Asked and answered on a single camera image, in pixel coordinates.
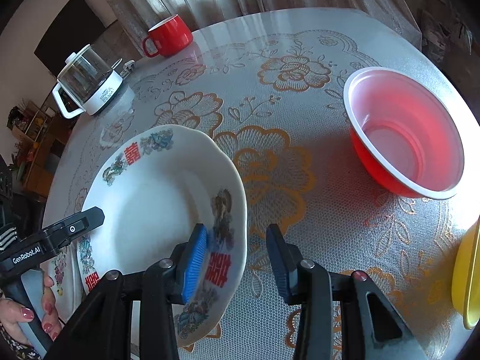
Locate white floral porcelain plate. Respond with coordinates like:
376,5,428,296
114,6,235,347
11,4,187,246
76,124,247,347

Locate wooden shelf cabinet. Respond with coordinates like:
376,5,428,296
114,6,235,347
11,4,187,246
7,95,75,199

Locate yellow plastic bowl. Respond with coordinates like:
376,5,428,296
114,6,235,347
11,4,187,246
451,219,479,330

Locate black wall television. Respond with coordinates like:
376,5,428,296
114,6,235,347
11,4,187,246
34,0,106,77

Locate red plastic bowl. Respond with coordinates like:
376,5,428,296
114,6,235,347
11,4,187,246
343,67,465,200

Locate white power plug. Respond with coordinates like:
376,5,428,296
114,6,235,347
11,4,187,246
120,60,135,78

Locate small floral plate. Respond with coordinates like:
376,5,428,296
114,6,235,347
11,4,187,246
41,244,85,322

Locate left hand painted nails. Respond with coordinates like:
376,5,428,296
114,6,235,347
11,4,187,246
0,273,62,346

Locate red ceramic mug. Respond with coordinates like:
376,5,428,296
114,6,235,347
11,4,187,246
142,15,193,58

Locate lace floral tablecloth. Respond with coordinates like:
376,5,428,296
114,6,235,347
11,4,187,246
44,8,479,359

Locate glass electric kettle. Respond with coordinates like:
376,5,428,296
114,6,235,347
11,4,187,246
51,44,123,119

